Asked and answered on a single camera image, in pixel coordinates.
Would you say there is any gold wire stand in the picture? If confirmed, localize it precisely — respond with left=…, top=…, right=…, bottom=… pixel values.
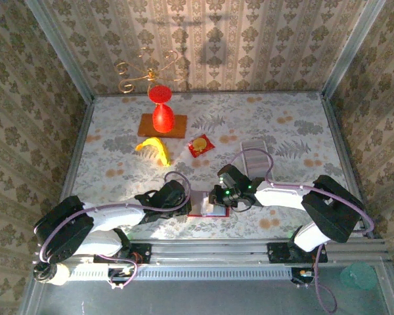
left=115, top=47, right=188, bottom=96

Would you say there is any yellow banana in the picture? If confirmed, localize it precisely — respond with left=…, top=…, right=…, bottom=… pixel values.
left=135, top=136, right=173, bottom=167

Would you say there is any red snack packet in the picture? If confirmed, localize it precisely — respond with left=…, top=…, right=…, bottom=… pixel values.
left=188, top=133, right=216, bottom=159

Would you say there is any brown wooden board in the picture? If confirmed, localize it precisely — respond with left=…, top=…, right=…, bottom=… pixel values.
left=137, top=113, right=188, bottom=138

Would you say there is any red leather card holder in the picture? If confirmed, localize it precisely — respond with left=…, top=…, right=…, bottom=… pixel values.
left=186, top=192, right=230, bottom=218

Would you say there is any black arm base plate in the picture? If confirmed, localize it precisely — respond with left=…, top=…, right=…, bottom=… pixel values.
left=93, top=242, right=152, bottom=265
left=267, top=241, right=329, bottom=263

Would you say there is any red goblet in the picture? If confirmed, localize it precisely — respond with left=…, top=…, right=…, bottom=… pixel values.
left=148, top=84, right=176, bottom=134

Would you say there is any white card rack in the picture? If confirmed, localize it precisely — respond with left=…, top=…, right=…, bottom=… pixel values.
left=241, top=139, right=276, bottom=184

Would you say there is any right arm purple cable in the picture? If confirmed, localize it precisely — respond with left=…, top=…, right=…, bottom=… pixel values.
left=228, top=148, right=375, bottom=314

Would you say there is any white slotted cable duct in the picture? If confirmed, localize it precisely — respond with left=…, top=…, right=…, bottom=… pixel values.
left=67, top=264, right=293, bottom=282

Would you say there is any aluminium frame post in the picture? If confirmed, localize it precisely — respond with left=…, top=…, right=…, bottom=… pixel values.
left=321, top=0, right=387, bottom=98
left=24, top=0, right=96, bottom=102

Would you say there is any aluminium frame rail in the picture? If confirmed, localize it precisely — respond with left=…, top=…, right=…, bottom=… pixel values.
left=35, top=238, right=391, bottom=266

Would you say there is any green glass cup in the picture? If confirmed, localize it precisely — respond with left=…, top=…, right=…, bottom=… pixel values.
left=339, top=261, right=378, bottom=291

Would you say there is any small controller board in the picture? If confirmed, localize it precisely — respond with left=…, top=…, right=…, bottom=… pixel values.
left=290, top=267, right=319, bottom=286
left=106, top=267, right=135, bottom=285

